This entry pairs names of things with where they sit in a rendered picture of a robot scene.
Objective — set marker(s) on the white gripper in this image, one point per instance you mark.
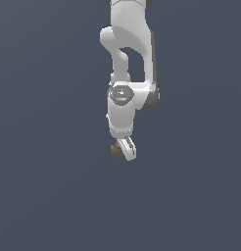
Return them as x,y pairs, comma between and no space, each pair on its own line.
128,149

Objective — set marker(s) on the small brown object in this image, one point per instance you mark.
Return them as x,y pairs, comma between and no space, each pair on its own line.
115,151

